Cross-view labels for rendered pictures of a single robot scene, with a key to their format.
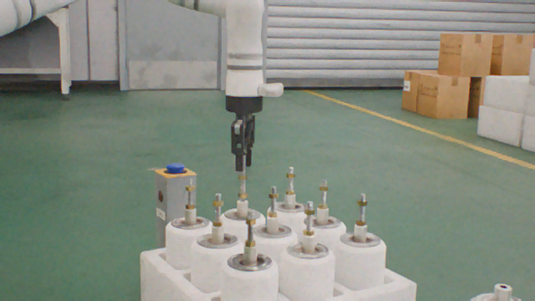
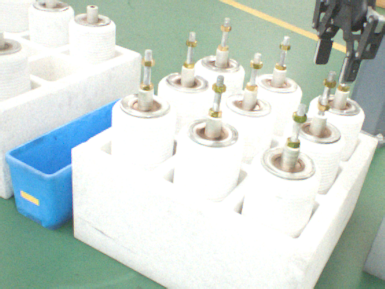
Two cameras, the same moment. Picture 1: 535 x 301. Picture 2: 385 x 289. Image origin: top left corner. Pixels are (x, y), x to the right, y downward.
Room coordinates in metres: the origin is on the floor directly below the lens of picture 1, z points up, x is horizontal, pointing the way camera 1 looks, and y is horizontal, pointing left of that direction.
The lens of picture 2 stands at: (1.71, -0.44, 0.59)
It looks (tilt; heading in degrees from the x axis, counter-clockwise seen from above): 31 degrees down; 145
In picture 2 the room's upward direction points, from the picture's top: 10 degrees clockwise
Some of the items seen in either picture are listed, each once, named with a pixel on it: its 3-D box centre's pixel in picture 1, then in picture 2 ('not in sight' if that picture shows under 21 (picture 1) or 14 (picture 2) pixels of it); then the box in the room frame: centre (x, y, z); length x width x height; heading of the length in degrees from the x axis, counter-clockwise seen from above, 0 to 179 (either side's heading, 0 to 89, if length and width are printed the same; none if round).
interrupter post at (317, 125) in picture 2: (242, 208); (318, 123); (1.25, 0.05, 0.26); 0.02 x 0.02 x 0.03
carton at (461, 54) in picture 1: (464, 54); not in sight; (4.63, -1.43, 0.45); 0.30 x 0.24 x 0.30; 17
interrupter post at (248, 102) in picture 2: (272, 224); (249, 98); (1.15, -0.02, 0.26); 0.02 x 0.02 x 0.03
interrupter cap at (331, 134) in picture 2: (242, 215); (316, 131); (1.25, 0.05, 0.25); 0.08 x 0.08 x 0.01
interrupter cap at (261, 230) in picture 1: (272, 231); (248, 105); (1.15, -0.02, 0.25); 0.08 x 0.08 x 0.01
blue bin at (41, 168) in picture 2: not in sight; (90, 158); (0.95, -0.21, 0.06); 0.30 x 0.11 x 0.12; 121
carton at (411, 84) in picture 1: (426, 90); not in sight; (4.91, -1.25, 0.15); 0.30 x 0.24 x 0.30; 104
